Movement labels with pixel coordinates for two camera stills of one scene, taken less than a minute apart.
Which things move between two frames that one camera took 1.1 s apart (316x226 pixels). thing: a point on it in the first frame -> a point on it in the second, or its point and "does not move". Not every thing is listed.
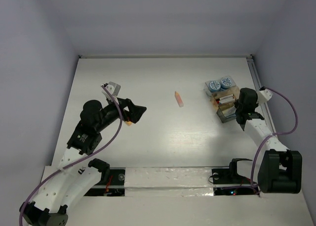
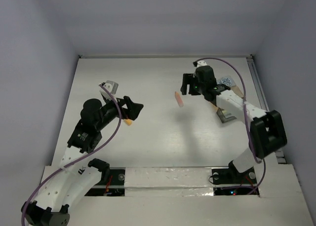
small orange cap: (129, 123) does not move
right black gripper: (256, 104) -> (190, 78)
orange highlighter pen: (178, 99) does not move
